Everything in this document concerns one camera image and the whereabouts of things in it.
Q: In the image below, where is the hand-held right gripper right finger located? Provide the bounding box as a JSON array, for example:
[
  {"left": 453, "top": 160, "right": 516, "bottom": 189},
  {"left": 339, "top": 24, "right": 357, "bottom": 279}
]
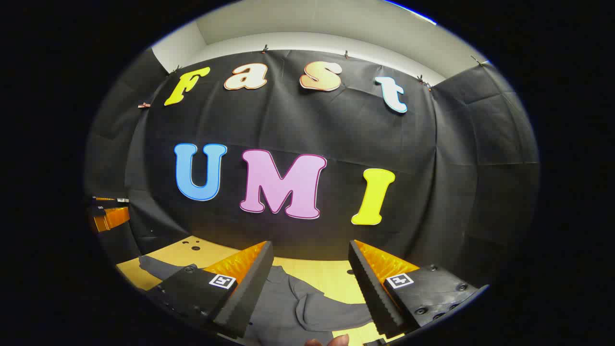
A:
[{"left": 348, "top": 239, "right": 482, "bottom": 339}]

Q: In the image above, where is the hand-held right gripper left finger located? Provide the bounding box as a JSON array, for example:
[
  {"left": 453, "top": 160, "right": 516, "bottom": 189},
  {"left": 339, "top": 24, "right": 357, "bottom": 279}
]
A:
[{"left": 147, "top": 240, "right": 274, "bottom": 339}]

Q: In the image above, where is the grey polo shirt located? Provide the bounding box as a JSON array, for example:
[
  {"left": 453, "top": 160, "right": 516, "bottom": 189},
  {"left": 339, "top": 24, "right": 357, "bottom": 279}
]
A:
[{"left": 138, "top": 255, "right": 375, "bottom": 346}]

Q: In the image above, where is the black backdrop cloth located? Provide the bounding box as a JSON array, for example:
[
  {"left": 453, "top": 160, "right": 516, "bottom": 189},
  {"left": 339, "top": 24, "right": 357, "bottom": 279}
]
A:
[{"left": 84, "top": 48, "right": 540, "bottom": 289}]

